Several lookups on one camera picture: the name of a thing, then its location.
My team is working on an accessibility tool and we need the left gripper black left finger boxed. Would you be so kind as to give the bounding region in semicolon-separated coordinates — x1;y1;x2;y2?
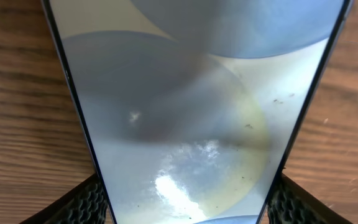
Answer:
20;174;108;224

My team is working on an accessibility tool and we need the Samsung Galaxy smartphone blue screen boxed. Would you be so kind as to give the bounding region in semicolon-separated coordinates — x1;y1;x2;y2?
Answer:
42;0;352;224

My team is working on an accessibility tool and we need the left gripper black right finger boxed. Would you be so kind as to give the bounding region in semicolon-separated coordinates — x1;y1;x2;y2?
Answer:
267;174;352;224

